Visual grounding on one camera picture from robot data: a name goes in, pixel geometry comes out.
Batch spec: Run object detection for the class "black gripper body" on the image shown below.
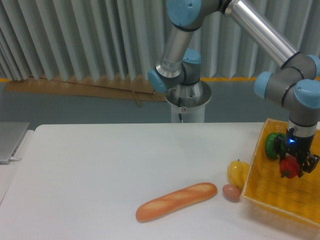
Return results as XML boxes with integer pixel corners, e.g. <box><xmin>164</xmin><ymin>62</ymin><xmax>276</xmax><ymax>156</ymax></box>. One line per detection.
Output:
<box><xmin>285</xmin><ymin>127</ymin><xmax>314</xmax><ymax>157</ymax></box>

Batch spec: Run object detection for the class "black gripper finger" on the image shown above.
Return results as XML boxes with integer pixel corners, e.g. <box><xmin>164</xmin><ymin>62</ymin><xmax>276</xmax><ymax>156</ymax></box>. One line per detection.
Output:
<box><xmin>297</xmin><ymin>152</ymin><xmax>320</xmax><ymax>178</ymax></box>
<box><xmin>273</xmin><ymin>135</ymin><xmax>287</xmax><ymax>160</ymax></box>

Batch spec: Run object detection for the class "red bell pepper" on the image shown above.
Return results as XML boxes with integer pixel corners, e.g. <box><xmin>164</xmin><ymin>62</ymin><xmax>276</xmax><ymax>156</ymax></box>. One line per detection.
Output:
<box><xmin>279</xmin><ymin>155</ymin><xmax>300</xmax><ymax>179</ymax></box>

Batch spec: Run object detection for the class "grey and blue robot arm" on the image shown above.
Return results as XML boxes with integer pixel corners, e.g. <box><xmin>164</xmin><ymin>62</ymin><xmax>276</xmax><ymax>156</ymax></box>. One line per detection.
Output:
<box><xmin>147</xmin><ymin>0</ymin><xmax>320</xmax><ymax>177</ymax></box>

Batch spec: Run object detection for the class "green bell pepper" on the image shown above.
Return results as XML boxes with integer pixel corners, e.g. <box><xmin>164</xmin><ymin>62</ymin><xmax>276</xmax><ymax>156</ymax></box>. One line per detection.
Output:
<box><xmin>265</xmin><ymin>132</ymin><xmax>286</xmax><ymax>160</ymax></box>

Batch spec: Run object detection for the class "yellow bell pepper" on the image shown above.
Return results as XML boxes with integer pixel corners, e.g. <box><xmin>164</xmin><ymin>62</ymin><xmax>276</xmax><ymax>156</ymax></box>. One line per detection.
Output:
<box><xmin>227</xmin><ymin>159</ymin><xmax>250</xmax><ymax>191</ymax></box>

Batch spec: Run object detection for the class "yellow woven basket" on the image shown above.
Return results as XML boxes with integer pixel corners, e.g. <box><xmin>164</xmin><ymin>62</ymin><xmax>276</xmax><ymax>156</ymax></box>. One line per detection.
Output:
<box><xmin>242</xmin><ymin>118</ymin><xmax>320</xmax><ymax>227</ymax></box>

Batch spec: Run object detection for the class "brown egg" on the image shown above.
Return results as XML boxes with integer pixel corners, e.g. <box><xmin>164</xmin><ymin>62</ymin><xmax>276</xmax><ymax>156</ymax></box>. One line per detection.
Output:
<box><xmin>222</xmin><ymin>184</ymin><xmax>241</xmax><ymax>202</ymax></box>

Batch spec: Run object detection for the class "baguette bread loaf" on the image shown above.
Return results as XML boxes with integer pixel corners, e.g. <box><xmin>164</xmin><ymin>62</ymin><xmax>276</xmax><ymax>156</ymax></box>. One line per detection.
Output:
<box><xmin>135</xmin><ymin>182</ymin><xmax>218</xmax><ymax>223</ymax></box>

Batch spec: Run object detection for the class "brown cardboard sheet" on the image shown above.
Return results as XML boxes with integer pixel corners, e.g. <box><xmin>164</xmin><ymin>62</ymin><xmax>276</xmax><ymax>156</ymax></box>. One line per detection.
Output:
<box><xmin>5</xmin><ymin>73</ymin><xmax>166</xmax><ymax>106</ymax></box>

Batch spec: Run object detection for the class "silver laptop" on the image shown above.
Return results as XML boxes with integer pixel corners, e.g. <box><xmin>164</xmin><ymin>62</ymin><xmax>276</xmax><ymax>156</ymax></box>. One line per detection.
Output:
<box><xmin>0</xmin><ymin>121</ymin><xmax>30</xmax><ymax>165</ymax></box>

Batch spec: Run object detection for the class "white side table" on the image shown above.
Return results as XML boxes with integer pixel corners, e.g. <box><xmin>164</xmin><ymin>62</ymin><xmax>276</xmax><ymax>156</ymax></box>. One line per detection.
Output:
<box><xmin>0</xmin><ymin>130</ymin><xmax>35</xmax><ymax>203</ymax></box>

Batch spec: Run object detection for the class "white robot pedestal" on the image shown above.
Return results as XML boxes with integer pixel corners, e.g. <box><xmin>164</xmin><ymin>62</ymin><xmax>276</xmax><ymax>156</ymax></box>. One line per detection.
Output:
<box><xmin>165</xmin><ymin>80</ymin><xmax>212</xmax><ymax>123</ymax></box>

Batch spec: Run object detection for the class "black base cable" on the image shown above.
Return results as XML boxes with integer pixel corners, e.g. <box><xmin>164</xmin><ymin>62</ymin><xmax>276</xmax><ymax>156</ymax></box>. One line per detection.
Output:
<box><xmin>177</xmin><ymin>97</ymin><xmax>184</xmax><ymax>124</ymax></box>

